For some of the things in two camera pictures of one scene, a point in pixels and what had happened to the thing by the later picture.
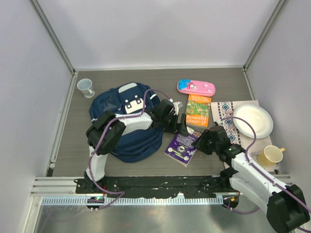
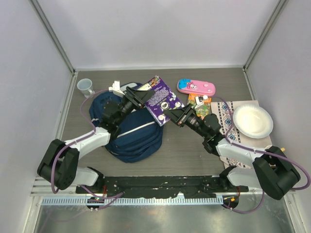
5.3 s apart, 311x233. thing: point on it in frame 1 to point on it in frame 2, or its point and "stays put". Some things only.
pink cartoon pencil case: [196, 87] stays put
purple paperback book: [180, 148] to [162, 99]
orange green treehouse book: [198, 110] stays put
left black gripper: [183, 130] to [137, 97]
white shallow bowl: [258, 117] stays put
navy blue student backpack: [134, 146] stays put
